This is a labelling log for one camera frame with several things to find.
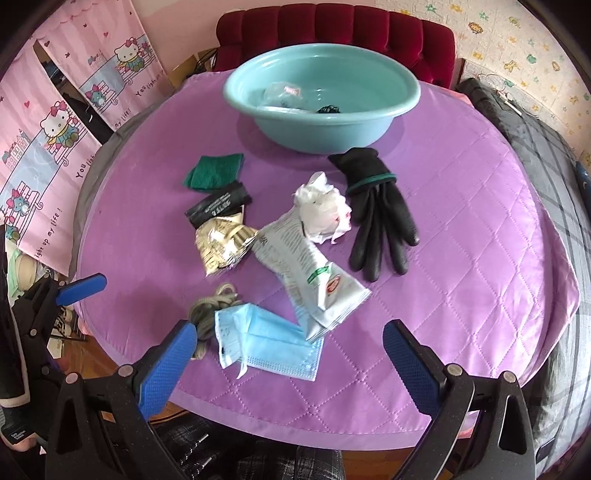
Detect black work glove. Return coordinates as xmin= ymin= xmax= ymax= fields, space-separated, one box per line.
xmin=329 ymin=148 xmax=421 ymax=282

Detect dark blue pillow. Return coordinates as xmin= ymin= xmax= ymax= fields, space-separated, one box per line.
xmin=575 ymin=159 xmax=591 ymax=204

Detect clear zip bag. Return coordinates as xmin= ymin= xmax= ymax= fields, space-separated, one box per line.
xmin=261 ymin=82 xmax=315 ymax=114

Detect pink cartoon curtain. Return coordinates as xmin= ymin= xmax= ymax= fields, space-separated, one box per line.
xmin=37 ymin=0 xmax=164 ymax=134
xmin=0 ymin=41 xmax=103 ymax=278

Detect grey under cloth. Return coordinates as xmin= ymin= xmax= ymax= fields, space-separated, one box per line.
xmin=69 ymin=115 xmax=139 ymax=278

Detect green scouring pad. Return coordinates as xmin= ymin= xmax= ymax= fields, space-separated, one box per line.
xmin=183 ymin=153 xmax=245 ymax=191

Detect long white tissue packet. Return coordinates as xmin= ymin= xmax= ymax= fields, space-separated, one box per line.
xmin=252 ymin=205 xmax=372 ymax=343

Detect black foil packet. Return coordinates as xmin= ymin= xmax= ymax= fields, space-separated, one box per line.
xmin=185 ymin=181 xmax=253 ymax=228

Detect teal plastic basin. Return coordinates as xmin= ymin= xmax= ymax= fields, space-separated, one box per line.
xmin=223 ymin=47 xmax=422 ymax=154

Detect brown cardboard box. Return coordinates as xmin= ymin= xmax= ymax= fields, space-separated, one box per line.
xmin=166 ymin=54 xmax=218 ymax=89

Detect white cable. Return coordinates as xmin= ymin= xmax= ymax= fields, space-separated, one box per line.
xmin=495 ymin=89 xmax=523 ymax=117

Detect person's plaid pants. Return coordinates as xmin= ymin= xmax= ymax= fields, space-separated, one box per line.
xmin=152 ymin=413 xmax=345 ymax=480

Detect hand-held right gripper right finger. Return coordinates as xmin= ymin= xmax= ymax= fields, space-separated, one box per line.
xmin=382 ymin=319 xmax=537 ymax=480

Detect blue face mask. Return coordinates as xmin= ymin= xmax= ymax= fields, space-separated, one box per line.
xmin=213 ymin=303 xmax=324 ymax=381

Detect black cable bundle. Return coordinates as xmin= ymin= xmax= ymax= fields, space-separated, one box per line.
xmin=194 ymin=47 xmax=223 ymax=75

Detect beige rope coil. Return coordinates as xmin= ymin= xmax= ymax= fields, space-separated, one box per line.
xmin=189 ymin=282 xmax=244 ymax=361

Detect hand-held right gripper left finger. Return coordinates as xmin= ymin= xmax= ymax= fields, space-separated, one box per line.
xmin=46 ymin=320 xmax=199 ymax=480

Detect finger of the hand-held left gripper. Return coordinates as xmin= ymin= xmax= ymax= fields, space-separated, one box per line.
xmin=13 ymin=273 xmax=108 ymax=385

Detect grey plaid bedding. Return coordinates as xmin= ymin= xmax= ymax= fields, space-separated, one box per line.
xmin=455 ymin=78 xmax=591 ymax=462

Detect white plastic bag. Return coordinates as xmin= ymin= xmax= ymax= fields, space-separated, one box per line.
xmin=293 ymin=172 xmax=354 ymax=244

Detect beige rounded item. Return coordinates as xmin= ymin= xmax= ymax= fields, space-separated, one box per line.
xmin=8 ymin=251 xmax=49 ymax=289

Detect beige printed packet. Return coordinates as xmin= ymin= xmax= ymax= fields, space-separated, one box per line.
xmin=194 ymin=213 xmax=259 ymax=278

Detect red tufted sofa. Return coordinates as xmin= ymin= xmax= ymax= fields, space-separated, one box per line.
xmin=216 ymin=8 xmax=458 ymax=88

